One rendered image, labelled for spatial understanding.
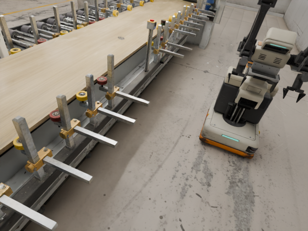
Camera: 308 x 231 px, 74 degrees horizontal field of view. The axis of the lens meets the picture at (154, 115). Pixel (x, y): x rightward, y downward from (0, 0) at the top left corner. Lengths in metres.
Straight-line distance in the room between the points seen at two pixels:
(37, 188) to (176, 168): 1.38
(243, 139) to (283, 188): 0.63
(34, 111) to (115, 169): 1.05
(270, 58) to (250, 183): 1.25
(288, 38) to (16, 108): 1.98
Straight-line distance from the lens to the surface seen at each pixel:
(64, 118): 1.26
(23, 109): 1.49
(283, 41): 1.96
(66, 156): 1.41
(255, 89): 2.17
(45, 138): 1.57
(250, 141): 2.47
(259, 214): 2.31
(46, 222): 1.05
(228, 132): 2.44
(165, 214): 1.98
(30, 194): 1.31
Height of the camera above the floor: 1.77
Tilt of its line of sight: 39 degrees down
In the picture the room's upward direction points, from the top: 9 degrees clockwise
